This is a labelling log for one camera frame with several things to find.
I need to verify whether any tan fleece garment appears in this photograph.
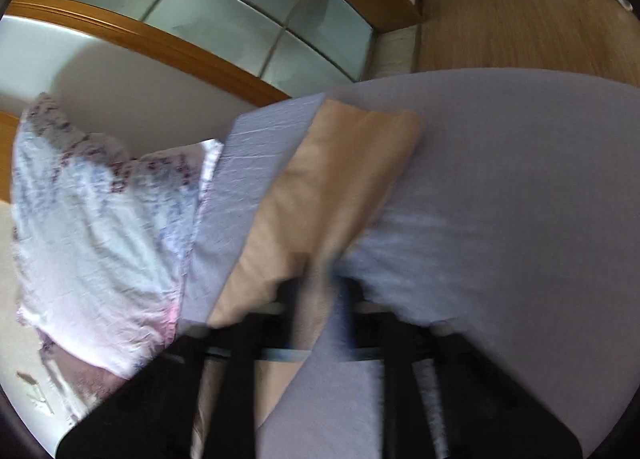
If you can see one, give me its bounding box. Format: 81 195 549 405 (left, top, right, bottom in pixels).
188 97 426 459

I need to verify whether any pink floral pillow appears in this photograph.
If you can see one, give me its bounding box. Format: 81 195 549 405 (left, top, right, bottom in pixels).
11 95 222 420

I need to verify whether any lavender bed sheet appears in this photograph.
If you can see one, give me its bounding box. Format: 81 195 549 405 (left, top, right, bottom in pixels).
182 68 639 458

